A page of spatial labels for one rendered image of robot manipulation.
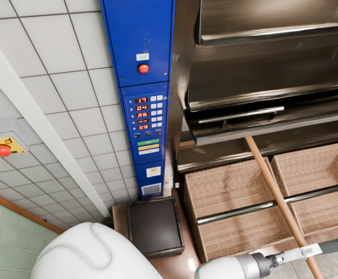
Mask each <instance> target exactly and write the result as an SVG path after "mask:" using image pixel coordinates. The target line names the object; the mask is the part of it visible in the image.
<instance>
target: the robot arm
mask: <svg viewBox="0 0 338 279"><path fill-rule="evenodd" d="M320 253H322V251H321V249H320V247H319V245H318V244H312V245H309V246H305V247H301V248H297V249H293V250H289V251H286V252H283V251H281V252H280V253H278V254H275V255H273V254H271V255H267V256H264V255H263V254H262V253H261V252H256V253H253V254H249V253H247V254H243V255H242V254H241V255H235V256H233V257H220V258H217V259H214V260H210V261H208V262H206V263H204V264H202V265H200V266H198V267H197V268H196V270H195V273H194V279H260V278H262V277H266V276H269V275H270V268H275V267H278V266H279V265H283V264H285V263H286V262H289V261H293V260H297V259H300V258H305V259H307V257H309V256H312V255H316V254H320ZM31 279H163V278H162V277H161V276H160V274H159V273H158V272H157V271H156V269H155V268H154V267H153V266H152V265H151V264H150V263H149V261H148V260H147V259H146V258H145V256H144V255H143V254H142V253H141V252H140V251H139V250H138V249H137V248H136V247H135V246H134V245H133V244H132V243H131V242H130V241H129V240H128V239H127V238H125V237H124V236H122V235H121V234H119V233H118V232H117V231H115V230H113V229H111V228H109V227H107V226H105V225H103V224H100V223H90V222H87V223H81V224H78V225H76V226H74V227H72V228H70V229H68V230H67V231H65V232H63V233H62V234H61V235H59V236H58V237H56V238H55V239H54V240H53V241H52V242H50V243H49V244H48V245H47V246H46V247H45V248H44V249H43V250H42V252H41V253H40V254H39V256H38V257H37V260H36V263H35V265H34V267H33V269H32V273H31Z"/></svg>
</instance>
